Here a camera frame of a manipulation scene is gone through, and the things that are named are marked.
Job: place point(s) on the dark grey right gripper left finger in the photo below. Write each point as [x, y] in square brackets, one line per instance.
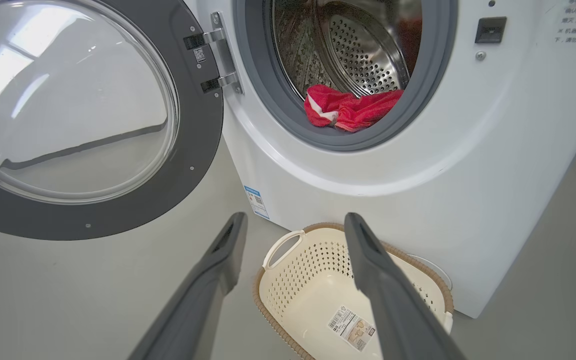
[203, 300]

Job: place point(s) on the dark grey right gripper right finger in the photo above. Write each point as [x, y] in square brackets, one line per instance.
[393, 305]

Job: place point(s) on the red cloth garment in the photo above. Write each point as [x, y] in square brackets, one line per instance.
[358, 110]

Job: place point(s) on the white printed barcode label sticker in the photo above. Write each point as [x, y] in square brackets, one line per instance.
[350, 327]

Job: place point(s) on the cream perforated laundry basket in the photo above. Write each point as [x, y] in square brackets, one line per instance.
[303, 300]

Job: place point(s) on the white front-load washing machine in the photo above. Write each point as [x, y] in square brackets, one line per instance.
[468, 165]

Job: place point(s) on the blue energy label sticker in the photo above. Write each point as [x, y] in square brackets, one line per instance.
[257, 202]

